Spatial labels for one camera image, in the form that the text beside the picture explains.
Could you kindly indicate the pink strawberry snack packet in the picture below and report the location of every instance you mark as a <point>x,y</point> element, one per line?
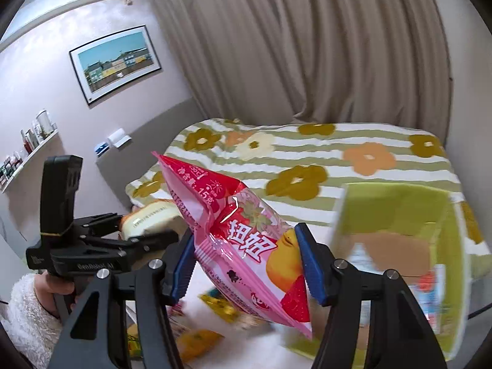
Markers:
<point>238,246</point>

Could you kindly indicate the waffle packet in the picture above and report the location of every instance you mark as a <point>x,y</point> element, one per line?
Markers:
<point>200,344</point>

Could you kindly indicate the small blue wall item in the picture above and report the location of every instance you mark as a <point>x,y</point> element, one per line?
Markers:
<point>102,148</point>

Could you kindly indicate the floral striped blanket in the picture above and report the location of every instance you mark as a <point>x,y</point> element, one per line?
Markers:
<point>307,150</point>

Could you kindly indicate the wall shelf with bottles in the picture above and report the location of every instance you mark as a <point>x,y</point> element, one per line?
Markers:
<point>36,130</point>

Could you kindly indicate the beige curtain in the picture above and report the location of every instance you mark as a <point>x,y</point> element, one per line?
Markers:
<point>288,46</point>

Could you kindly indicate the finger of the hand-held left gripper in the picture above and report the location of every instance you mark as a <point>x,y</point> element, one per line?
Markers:
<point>100,221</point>
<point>153,240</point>

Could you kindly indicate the mauve headboard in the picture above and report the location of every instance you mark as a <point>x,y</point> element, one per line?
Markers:
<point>153,134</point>

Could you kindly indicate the green cardboard box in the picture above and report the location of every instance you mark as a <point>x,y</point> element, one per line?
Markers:
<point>392,207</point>

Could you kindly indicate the person's left hand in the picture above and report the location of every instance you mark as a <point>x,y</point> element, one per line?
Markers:
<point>48,290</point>

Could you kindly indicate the white wall holder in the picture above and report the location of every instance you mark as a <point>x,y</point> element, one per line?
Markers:
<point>118,138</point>

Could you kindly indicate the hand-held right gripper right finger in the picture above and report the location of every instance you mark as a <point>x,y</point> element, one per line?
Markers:
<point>311,265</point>

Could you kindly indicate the clear-wrapped bread packet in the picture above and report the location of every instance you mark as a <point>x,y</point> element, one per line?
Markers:
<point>150,215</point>

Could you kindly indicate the yellow patterned snack packet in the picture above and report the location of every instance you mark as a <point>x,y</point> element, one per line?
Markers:
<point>221,307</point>

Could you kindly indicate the white wall shelf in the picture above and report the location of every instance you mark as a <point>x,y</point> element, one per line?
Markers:
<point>34,153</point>

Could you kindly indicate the framed wall picture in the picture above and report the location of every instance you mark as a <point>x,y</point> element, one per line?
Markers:
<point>115,63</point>

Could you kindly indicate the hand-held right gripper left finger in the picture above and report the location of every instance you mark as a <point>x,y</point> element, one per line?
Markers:
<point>180,273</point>

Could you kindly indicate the white pink tablecloth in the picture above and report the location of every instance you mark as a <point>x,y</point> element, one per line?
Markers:
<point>246,349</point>

